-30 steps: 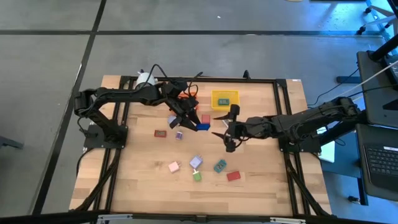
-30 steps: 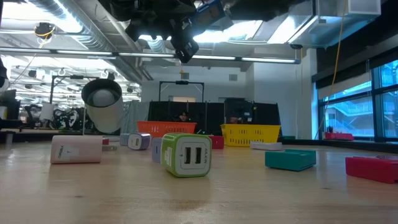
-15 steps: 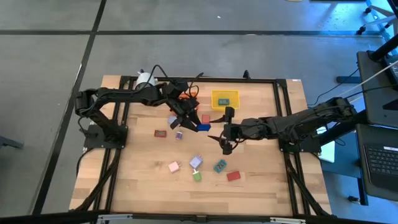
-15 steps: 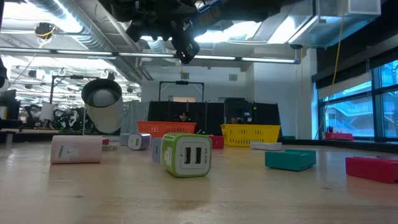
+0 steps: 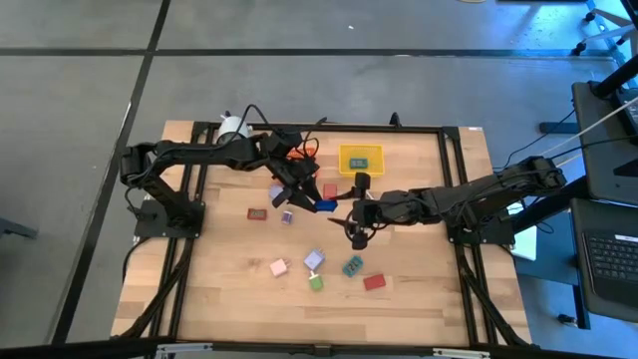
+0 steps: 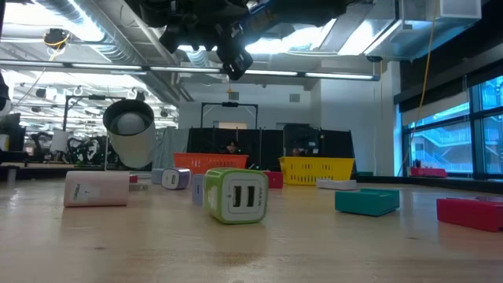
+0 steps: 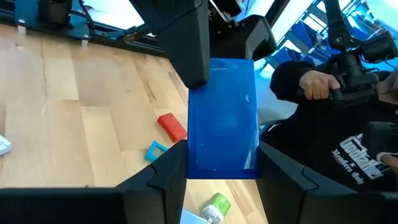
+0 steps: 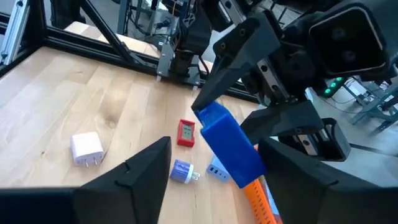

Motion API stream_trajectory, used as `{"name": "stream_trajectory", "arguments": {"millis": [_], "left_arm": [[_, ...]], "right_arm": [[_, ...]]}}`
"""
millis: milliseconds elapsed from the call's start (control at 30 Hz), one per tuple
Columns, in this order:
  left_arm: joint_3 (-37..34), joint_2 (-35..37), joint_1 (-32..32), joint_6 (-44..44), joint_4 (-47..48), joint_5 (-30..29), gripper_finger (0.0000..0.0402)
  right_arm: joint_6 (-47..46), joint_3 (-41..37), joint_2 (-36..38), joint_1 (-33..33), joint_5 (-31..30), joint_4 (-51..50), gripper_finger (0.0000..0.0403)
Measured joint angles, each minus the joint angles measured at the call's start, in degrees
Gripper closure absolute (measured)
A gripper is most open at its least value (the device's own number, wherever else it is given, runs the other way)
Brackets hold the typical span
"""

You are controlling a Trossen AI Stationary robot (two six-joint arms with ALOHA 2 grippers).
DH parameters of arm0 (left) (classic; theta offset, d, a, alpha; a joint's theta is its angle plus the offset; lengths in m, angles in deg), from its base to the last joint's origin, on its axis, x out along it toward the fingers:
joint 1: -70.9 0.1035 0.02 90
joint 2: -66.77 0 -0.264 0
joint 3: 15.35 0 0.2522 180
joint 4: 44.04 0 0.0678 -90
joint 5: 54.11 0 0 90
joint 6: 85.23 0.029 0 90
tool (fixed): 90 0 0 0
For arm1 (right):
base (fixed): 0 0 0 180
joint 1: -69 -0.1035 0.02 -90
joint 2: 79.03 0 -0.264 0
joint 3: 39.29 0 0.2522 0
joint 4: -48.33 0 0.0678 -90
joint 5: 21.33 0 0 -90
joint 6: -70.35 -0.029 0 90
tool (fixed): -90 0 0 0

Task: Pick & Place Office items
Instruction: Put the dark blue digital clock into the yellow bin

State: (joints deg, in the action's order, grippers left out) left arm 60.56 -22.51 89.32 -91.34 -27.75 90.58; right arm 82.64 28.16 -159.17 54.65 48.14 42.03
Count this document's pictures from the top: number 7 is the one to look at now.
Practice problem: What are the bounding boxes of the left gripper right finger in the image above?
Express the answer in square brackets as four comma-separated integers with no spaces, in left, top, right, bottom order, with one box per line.
[256,141,358,224]

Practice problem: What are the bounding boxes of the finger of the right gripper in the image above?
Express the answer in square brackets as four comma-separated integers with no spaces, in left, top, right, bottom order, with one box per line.
[213,14,278,62]
[129,0,211,90]

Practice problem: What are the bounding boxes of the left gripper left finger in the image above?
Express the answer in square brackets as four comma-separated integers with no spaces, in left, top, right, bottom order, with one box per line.
[115,139,188,224]

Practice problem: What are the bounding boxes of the teal digital clock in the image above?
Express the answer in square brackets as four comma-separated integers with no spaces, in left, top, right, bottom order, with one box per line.
[144,140,169,163]

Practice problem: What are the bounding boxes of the small green plug adapter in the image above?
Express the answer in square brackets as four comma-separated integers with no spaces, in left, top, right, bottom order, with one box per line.
[200,192,232,224]

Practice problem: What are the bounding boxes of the red rectangular box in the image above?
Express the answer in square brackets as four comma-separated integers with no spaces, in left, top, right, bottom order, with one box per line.
[157,112,188,144]

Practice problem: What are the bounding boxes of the blue rectangular box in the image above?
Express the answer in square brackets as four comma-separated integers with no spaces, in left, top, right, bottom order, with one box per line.
[186,57,260,180]

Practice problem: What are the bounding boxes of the white digital clock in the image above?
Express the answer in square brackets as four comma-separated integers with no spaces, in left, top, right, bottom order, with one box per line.
[0,134,12,156]

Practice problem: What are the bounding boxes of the person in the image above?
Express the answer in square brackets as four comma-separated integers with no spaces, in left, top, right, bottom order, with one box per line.
[257,60,398,194]

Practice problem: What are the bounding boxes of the person's right hand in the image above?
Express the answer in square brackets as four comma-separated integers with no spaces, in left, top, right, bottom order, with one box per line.
[298,69,341,101]

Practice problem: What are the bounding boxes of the person's hand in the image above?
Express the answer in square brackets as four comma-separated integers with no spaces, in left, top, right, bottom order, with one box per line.
[376,151,398,175]
[298,69,341,101]

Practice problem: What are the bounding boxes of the person's left hand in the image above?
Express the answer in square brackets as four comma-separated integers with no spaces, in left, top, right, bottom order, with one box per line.
[376,151,398,175]

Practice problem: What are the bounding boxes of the black aluminium table frame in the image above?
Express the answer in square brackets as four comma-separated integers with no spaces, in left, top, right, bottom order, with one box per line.
[0,7,170,58]

